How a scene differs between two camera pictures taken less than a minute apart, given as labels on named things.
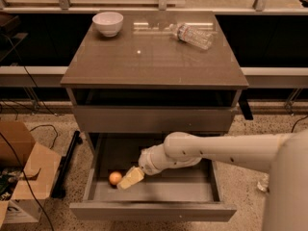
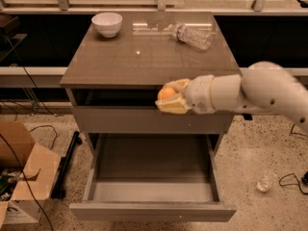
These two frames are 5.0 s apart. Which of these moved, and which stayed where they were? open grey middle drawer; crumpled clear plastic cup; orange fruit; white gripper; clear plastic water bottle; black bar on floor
Moved: white gripper; orange fruit
Stayed: black bar on floor; crumpled clear plastic cup; open grey middle drawer; clear plastic water bottle
